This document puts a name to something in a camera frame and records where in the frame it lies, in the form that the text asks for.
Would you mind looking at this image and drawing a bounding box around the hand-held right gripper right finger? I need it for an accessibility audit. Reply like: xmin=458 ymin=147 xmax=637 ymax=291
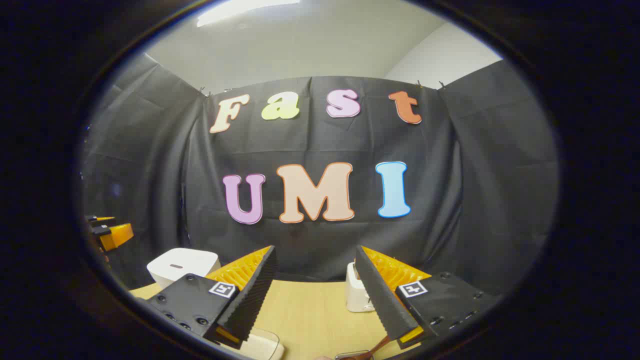
xmin=353 ymin=244 xmax=502 ymax=350

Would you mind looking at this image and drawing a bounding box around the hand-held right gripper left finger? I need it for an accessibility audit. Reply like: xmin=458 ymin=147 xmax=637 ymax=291
xmin=146 ymin=244 xmax=278 ymax=350

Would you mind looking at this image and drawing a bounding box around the brown wooden spoon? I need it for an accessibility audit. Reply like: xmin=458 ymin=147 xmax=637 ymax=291
xmin=357 ymin=335 xmax=391 ymax=360

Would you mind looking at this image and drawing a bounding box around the clear plastic rice container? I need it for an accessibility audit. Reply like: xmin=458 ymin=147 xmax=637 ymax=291
xmin=240 ymin=327 xmax=286 ymax=360

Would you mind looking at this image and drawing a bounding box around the white rice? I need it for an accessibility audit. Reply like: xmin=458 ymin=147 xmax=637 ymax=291
xmin=245 ymin=336 xmax=278 ymax=360

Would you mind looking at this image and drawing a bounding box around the white rice cooker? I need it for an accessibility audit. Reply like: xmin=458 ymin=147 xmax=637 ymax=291
xmin=146 ymin=247 xmax=221 ymax=290

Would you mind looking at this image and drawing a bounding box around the white toaster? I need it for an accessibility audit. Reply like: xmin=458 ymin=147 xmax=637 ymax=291
xmin=345 ymin=260 xmax=376 ymax=313

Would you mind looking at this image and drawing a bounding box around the black backdrop cloth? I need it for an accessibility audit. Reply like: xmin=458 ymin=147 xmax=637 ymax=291
xmin=80 ymin=52 xmax=560 ymax=296

